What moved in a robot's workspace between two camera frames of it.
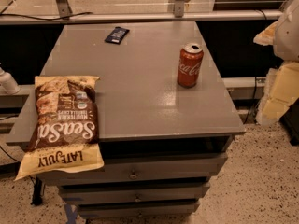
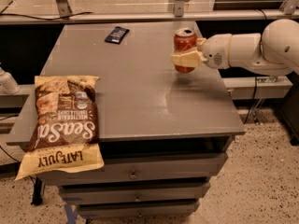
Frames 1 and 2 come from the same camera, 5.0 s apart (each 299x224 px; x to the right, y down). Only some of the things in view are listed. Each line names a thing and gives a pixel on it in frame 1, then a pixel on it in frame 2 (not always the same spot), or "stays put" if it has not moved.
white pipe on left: (7, 84) stays put
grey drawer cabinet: (165, 119) stays put
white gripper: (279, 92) to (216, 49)
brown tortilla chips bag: (66, 134) stays put
